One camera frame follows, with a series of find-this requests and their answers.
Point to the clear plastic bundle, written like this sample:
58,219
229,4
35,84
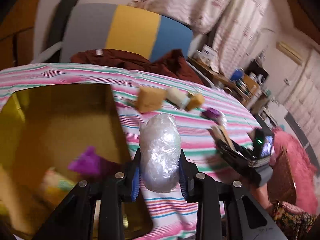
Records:
160,150

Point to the purple cloth item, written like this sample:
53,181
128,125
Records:
90,164

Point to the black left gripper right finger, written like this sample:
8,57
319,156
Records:
224,211

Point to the striped pink green bedsheet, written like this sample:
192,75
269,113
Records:
195,131

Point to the blue mug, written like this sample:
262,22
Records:
237,75

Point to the wooden side shelf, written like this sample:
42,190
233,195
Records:
247,94

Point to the white grey pillow edge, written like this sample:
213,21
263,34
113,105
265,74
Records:
47,54

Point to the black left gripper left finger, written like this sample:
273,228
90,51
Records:
73,218

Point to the pink fluffy blanket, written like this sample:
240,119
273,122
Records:
293,173

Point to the white product box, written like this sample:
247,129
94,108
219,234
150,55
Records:
208,55

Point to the wooden wardrobe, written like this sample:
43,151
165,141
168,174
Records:
17,32

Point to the white green sponge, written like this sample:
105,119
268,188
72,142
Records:
177,97

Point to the beige patterned curtain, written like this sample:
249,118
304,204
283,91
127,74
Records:
236,23

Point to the grey yellow blue cushion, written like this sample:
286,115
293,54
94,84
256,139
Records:
94,26

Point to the small orange sponge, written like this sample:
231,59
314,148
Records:
195,102

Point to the green beige printed carton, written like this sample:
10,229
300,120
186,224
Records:
55,186

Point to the tan sponge cube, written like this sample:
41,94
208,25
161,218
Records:
150,99

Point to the gold metal tin box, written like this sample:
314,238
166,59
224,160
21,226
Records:
48,127

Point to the black rolled mat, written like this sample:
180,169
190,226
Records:
57,29

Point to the dark red garment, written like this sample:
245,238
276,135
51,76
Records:
172,64

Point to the brown beige scrub pad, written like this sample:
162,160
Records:
219,132

